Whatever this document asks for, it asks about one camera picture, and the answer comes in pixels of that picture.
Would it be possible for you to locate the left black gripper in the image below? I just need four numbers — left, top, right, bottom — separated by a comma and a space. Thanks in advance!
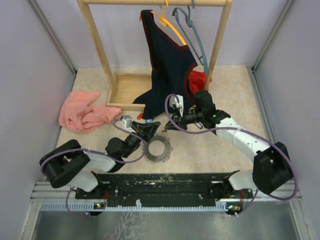
122, 120, 161, 159

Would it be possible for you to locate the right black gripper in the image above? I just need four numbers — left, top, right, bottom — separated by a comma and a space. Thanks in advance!
165, 107, 205, 132

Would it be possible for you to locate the black key tag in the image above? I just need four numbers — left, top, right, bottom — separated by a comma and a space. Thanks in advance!
195, 122, 204, 129

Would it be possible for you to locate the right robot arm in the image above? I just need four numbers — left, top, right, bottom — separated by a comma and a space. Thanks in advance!
164, 90, 296, 198

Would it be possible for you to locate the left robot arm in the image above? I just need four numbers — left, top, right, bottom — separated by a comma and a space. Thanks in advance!
39, 118, 161, 199

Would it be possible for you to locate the red key tag left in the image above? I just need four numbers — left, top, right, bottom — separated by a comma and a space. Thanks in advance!
136, 113, 143, 120

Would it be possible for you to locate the wooden clothes rack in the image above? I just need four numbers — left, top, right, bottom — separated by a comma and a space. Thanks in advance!
77, 0, 233, 111

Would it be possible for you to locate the red cloth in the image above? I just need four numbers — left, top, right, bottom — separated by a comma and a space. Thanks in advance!
188, 70, 207, 94

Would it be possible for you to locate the dark navy vest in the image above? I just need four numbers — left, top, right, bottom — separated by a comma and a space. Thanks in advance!
133, 10, 198, 120

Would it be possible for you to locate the grey-blue hanger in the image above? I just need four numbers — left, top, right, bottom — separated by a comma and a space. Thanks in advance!
172, 5, 209, 75

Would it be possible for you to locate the pink cloth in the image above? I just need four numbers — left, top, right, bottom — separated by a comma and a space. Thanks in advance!
58, 90, 122, 134

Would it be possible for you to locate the yellow hanger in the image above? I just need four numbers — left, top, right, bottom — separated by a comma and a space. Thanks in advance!
150, 5, 187, 46

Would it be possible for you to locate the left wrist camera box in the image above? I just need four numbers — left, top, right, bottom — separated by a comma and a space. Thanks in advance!
120, 115, 133, 131

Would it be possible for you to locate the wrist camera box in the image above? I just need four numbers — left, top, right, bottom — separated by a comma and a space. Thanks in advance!
169, 95, 184, 113
120, 115, 133, 131

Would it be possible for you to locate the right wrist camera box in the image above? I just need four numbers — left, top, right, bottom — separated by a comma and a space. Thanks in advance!
169, 95, 184, 113

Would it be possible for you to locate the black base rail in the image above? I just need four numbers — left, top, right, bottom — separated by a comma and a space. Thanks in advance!
75, 173, 253, 209

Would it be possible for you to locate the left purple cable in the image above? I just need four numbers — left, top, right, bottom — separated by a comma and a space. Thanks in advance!
40, 119, 146, 218

